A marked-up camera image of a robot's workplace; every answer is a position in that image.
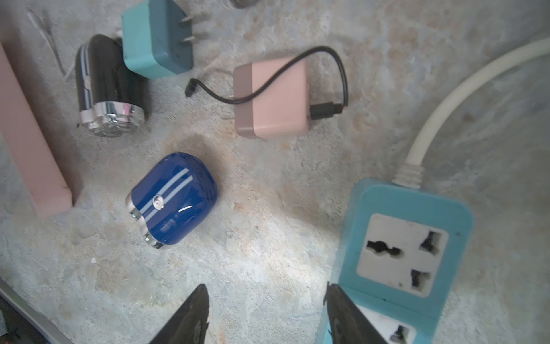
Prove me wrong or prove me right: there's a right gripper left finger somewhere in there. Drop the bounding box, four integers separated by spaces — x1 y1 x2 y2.
150 284 210 344

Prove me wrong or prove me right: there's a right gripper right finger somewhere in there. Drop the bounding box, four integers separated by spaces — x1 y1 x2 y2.
323 282 386 344

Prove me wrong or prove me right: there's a teal power strip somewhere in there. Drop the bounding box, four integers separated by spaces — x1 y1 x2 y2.
314 178 474 344

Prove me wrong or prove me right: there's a blue shaver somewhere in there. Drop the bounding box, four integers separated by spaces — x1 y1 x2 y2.
125 152 219 249

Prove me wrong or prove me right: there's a pink power strip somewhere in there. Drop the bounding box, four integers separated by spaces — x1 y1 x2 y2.
1 48 73 217

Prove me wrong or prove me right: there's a black cable to pink charger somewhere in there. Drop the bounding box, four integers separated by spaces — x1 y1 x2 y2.
184 46 349 121

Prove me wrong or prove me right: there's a pink USB charger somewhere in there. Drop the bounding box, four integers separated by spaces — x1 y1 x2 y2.
233 57 309 139

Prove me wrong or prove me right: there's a black electric shaver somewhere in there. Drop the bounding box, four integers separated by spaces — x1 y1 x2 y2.
74 34 146 138

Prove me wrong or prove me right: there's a teal USB charger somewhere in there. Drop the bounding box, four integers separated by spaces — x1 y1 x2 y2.
122 0 196 80

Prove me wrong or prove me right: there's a white charging cable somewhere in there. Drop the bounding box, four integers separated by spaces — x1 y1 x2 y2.
26 7 76 83

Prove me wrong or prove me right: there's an aluminium mounting rail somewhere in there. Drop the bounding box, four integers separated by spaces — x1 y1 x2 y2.
1 279 73 344

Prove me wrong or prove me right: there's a white power strip cord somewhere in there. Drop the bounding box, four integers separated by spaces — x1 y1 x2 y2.
392 36 550 190

